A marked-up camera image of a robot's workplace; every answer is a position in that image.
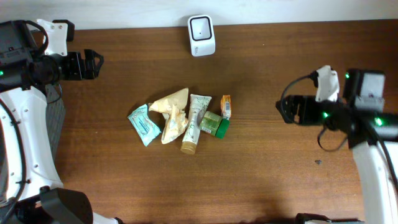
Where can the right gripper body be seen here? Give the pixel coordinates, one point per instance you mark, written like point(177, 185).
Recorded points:
point(306, 107)

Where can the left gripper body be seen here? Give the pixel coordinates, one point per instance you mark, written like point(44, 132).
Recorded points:
point(72, 67)

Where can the small orange carton box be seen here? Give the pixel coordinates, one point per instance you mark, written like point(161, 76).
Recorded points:
point(226, 107)

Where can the teal wet wipes pack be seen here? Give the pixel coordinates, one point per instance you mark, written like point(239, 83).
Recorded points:
point(145, 127)

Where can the beige paper bag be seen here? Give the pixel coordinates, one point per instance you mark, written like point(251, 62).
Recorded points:
point(172, 108)

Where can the green lidded jar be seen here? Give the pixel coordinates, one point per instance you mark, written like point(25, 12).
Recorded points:
point(214, 125)

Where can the white cream tube gold cap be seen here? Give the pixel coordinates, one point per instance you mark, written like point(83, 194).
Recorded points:
point(198, 107)

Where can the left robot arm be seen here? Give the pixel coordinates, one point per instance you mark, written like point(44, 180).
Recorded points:
point(34, 61)

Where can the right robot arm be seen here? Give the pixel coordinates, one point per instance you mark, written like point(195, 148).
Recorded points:
point(371, 134)

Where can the white barcode scanner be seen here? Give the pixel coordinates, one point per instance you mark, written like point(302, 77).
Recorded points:
point(201, 35)

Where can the grey plastic mesh basket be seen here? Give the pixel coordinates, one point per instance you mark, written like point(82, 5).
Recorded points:
point(28, 166)

